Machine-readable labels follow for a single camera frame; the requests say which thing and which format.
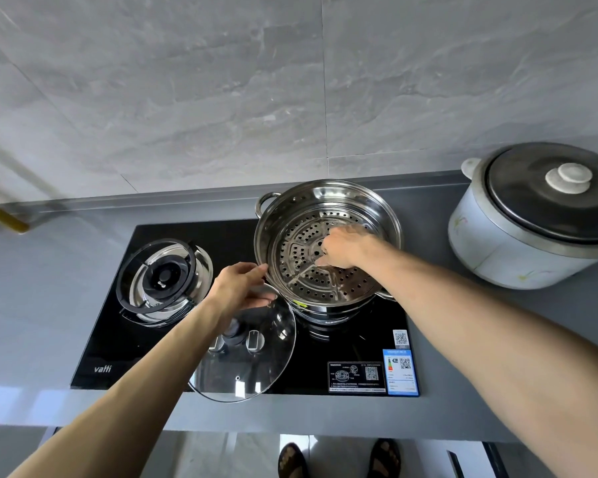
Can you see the person's left hand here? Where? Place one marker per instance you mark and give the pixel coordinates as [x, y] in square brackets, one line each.
[236, 291]

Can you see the person's right hand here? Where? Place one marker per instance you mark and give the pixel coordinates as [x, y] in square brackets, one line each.
[349, 246]

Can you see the person's left thumb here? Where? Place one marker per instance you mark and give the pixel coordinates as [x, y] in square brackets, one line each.
[269, 297]

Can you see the person's right fingers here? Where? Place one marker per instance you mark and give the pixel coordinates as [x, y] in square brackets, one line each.
[326, 252]

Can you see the round glass pot lid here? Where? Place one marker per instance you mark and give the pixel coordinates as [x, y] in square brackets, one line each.
[259, 363]

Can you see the person's left forearm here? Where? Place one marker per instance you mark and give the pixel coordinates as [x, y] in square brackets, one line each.
[129, 403]

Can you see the person's right forearm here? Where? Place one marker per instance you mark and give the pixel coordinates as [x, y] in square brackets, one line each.
[488, 343]

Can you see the silver stove knob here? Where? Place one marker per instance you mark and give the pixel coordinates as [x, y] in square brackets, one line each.
[218, 342]
[253, 341]

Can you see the stainless steel steamer basket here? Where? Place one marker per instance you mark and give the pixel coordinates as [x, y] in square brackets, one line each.
[299, 214]

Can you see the stainless steel pot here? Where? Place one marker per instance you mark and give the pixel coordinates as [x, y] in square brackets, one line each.
[339, 316]

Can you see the black glass gas stove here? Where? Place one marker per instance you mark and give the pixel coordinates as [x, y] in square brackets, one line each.
[359, 343]

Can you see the gas burner with pan support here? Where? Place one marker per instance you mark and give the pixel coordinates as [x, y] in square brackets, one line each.
[162, 281]

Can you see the small white code sticker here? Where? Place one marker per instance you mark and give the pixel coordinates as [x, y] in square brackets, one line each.
[401, 339]

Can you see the black instruction sticker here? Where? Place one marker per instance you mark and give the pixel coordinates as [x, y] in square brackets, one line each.
[357, 377]

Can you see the blue and white label sticker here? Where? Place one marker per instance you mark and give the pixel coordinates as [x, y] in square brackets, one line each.
[401, 373]

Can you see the person's left sandalled foot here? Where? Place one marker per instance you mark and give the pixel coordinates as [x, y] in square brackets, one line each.
[292, 462]

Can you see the person's sandalled foot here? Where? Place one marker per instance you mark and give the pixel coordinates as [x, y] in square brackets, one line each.
[292, 462]
[384, 460]

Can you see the white rice cooker body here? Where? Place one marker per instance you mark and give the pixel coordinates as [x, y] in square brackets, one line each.
[498, 248]

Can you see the person's right sandalled foot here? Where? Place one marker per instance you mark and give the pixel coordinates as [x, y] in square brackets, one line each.
[384, 460]

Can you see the dark rice cooker lid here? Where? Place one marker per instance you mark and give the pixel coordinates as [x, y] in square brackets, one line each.
[533, 199]

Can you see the gold metal bar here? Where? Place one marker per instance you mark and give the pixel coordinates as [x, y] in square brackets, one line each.
[2, 216]

